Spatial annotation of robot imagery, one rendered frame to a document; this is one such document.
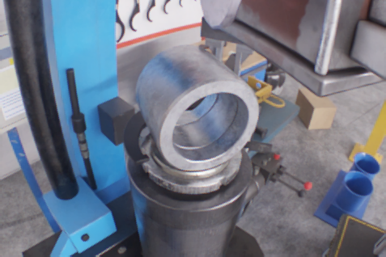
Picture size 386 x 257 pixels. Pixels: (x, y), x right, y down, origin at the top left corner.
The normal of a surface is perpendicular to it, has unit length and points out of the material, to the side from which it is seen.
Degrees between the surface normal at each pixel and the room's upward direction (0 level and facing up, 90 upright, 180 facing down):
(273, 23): 90
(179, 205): 0
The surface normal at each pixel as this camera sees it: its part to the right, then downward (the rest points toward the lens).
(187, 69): -0.25, -0.73
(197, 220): 0.12, 0.56
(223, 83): 0.39, 0.53
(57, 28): 0.72, 0.42
